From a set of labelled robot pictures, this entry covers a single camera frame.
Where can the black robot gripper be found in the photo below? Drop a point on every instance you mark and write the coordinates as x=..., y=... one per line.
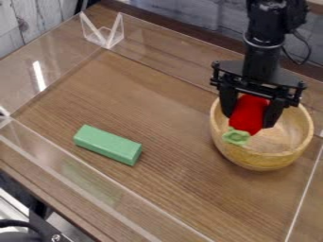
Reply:
x=282, y=88

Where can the red plush strawberry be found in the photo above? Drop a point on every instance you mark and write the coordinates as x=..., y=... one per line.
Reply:
x=246, y=120

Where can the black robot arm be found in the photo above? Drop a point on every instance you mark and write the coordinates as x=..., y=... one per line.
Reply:
x=257, y=75

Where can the wooden bowl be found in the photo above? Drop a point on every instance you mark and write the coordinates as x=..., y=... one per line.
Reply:
x=273, y=148

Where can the green rectangular block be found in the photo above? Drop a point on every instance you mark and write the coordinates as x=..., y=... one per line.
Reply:
x=105, y=143

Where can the black table clamp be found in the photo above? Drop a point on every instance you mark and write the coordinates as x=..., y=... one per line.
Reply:
x=51, y=234

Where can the clear acrylic tray wall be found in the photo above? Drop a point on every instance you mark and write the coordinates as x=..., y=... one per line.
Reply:
x=146, y=91

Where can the clear acrylic corner bracket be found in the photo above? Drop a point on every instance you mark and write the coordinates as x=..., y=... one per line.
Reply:
x=106, y=37

